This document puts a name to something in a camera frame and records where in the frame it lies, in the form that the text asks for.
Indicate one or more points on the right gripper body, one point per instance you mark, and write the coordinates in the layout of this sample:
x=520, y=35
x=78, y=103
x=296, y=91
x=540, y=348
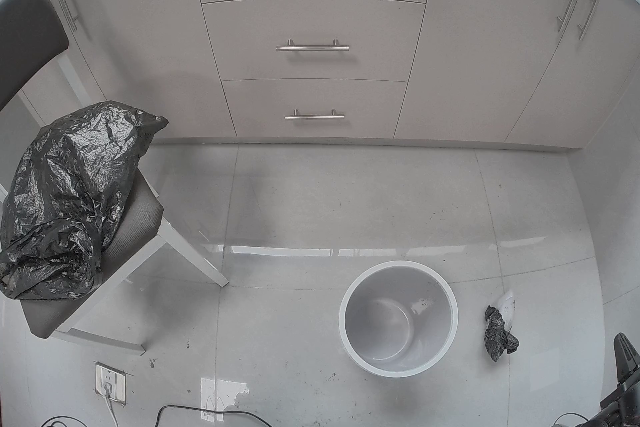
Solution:
x=625, y=407

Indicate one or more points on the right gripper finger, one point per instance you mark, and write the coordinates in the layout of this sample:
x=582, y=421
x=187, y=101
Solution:
x=627, y=360

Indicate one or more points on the white paper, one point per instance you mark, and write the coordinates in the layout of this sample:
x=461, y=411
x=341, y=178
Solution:
x=506, y=307

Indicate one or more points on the black plastic bag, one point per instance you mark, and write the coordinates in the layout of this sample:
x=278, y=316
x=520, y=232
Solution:
x=75, y=190

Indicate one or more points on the crumpled black plastic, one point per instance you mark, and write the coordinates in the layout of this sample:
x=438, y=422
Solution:
x=497, y=335

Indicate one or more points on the white trash bin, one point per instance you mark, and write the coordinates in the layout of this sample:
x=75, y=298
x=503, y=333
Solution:
x=385, y=285

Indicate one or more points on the beige cabinet with drawers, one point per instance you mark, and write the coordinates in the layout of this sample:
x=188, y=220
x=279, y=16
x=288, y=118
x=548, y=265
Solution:
x=310, y=14

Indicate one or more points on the dark grey white-legged chair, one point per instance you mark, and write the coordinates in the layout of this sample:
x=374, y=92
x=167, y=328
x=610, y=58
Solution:
x=30, y=39

